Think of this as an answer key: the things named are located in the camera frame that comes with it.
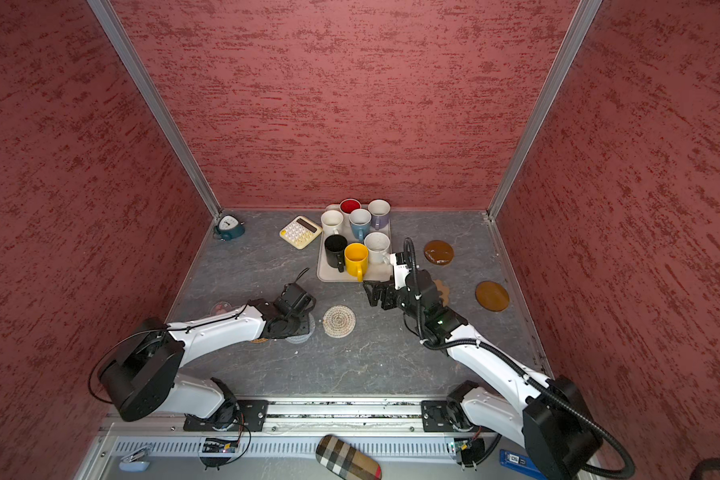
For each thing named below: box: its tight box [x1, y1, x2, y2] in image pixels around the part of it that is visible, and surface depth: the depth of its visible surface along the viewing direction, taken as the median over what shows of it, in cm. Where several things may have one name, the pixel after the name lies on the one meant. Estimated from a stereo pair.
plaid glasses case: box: [315, 434, 383, 480], surface depth 67 cm
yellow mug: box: [344, 242, 369, 282], surface depth 99 cm
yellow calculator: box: [279, 215, 323, 250], surface depth 113 cm
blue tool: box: [499, 449, 548, 480], surface depth 68 cm
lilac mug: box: [368, 199, 391, 230], surface depth 116 cm
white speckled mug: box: [364, 231, 391, 264], surface depth 102 cm
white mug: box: [320, 210, 344, 237], surface depth 109 cm
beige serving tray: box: [317, 204, 393, 283], surface depth 104 cm
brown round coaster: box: [475, 280, 510, 312], surface depth 100 cm
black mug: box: [324, 234, 348, 272], surface depth 102 cm
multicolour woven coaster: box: [322, 305, 356, 339], surface depth 92 cm
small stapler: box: [119, 445, 152, 473], surface depth 68 cm
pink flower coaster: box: [210, 301, 240, 316], surface depth 95 cm
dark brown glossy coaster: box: [424, 240, 454, 266], surface depth 109 cm
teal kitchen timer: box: [213, 214, 245, 242], surface depth 112 cm
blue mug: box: [348, 208, 372, 242], surface depth 109 cm
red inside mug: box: [339, 198, 362, 221], surface depth 116 cm
